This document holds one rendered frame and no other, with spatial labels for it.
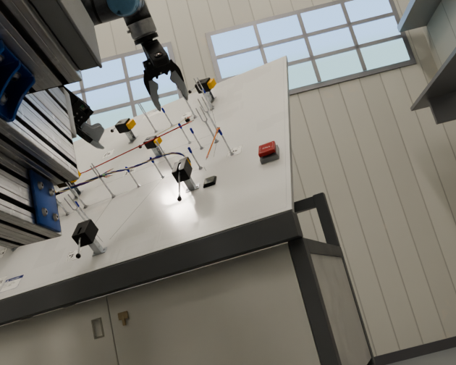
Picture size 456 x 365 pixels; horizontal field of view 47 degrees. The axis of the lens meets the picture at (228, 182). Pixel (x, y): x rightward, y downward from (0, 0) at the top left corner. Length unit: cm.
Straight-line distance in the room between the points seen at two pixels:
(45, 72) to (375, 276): 423
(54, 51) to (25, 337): 119
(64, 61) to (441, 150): 462
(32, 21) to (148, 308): 101
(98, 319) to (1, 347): 36
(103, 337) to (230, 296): 40
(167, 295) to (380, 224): 353
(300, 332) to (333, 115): 382
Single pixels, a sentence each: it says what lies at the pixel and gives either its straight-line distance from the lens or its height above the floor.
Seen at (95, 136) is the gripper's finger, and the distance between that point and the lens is 152.
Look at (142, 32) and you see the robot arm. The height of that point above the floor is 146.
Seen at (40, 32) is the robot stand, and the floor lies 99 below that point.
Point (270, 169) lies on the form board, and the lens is 149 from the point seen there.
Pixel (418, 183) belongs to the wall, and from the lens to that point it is 497.
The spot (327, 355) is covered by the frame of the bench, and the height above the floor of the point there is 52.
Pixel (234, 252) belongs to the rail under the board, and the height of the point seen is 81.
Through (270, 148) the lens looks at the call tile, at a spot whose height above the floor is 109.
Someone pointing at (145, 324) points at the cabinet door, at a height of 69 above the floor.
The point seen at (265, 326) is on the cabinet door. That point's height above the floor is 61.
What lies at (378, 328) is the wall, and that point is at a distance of 473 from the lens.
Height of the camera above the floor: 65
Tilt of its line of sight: 14 degrees up
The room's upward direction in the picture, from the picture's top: 14 degrees counter-clockwise
